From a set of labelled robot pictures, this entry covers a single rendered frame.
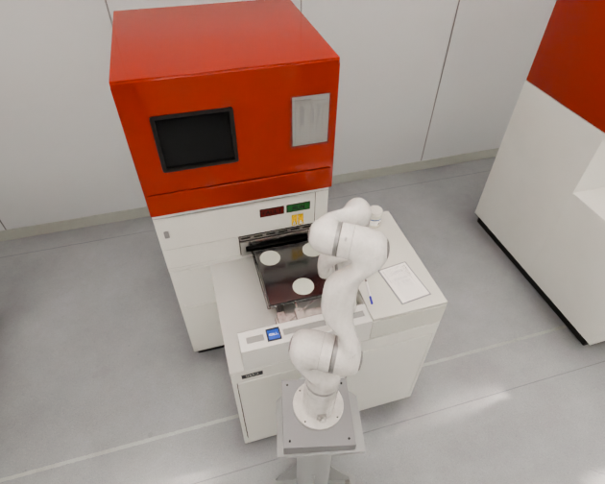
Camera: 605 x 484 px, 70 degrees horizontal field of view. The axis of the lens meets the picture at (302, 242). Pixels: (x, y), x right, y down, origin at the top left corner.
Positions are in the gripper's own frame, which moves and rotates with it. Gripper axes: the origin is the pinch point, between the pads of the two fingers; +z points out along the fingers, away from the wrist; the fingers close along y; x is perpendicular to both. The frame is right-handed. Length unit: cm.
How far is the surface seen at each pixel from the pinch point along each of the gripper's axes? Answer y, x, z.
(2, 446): -53, -177, 89
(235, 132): -40, -31, -69
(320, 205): -55, 7, -22
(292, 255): -46.5, -11.0, -1.5
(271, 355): 2.4, -33.4, 10.2
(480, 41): -199, 187, -61
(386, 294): -6.9, 20.9, 0.2
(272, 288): -29.5, -25.2, 2.1
